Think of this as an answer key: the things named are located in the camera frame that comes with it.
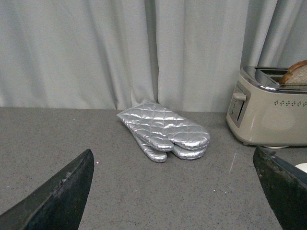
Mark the slice of brown bread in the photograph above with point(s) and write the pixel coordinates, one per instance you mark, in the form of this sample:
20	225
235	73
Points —
296	74

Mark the white round plate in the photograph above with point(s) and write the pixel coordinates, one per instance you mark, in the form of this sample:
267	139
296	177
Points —
302	166

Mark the grey curtain backdrop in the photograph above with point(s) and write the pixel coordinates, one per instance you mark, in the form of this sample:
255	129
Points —
114	54

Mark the beige two-slot toaster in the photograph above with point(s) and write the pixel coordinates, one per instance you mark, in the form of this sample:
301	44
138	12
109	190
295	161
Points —
265	112

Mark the upper silver quilted oven mitt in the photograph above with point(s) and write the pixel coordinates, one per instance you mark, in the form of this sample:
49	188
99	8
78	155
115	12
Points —
163	129

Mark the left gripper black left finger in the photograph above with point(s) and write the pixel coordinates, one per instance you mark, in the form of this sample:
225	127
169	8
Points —
58	204

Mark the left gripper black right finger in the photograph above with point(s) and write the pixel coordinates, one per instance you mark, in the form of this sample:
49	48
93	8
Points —
285	188

